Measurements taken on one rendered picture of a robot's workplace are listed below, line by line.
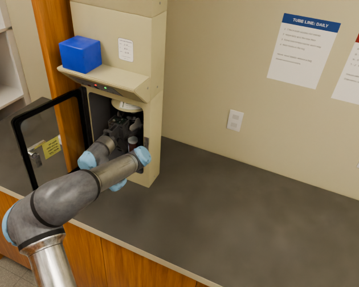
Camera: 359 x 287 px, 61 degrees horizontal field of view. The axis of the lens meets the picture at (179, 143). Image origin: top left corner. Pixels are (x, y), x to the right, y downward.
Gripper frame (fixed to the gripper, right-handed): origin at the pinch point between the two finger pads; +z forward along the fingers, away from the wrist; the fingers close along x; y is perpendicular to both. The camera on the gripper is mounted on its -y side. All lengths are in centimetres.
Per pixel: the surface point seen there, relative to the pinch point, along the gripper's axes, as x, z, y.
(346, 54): -76, 35, 35
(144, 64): -11.4, -8.3, 33.8
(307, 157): -79, 31, -17
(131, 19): -6.8, -7.3, 48.1
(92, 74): 4.0, -18.2, 30.4
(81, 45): 8.3, -15.8, 39.2
